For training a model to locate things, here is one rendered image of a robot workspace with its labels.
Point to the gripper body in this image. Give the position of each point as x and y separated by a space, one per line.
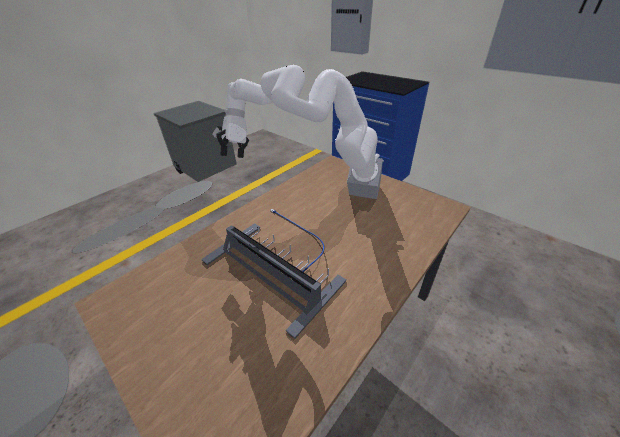
235 127

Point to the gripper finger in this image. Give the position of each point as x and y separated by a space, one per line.
221 141
241 148

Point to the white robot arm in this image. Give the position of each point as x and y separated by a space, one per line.
355 139

